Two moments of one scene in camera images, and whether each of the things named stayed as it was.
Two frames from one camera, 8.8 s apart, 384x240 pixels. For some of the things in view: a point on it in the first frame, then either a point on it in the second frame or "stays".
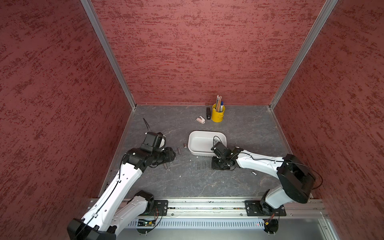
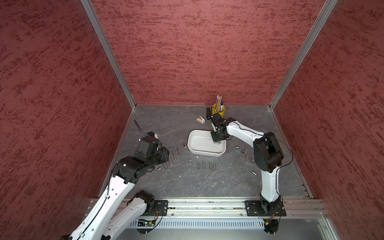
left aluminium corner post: x=89 y=8 stays
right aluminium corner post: x=314 y=33 stays
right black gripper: x=215 y=166 -> x=216 y=139
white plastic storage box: x=200 y=142 stays
